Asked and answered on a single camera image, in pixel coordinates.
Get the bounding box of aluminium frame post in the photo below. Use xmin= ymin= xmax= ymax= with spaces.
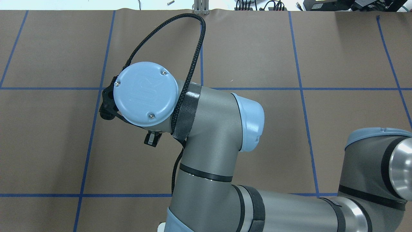
xmin=192 ymin=0 xmax=210 ymax=15

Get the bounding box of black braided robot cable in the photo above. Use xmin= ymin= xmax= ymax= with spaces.
xmin=121 ymin=14 xmax=206 ymax=195

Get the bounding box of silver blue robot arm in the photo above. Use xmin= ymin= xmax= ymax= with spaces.
xmin=113 ymin=62 xmax=411 ymax=232

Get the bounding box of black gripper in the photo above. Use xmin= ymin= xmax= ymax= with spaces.
xmin=143 ymin=130 xmax=163 ymax=147

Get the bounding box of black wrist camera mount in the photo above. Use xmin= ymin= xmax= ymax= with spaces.
xmin=99 ymin=75 xmax=119 ymax=121

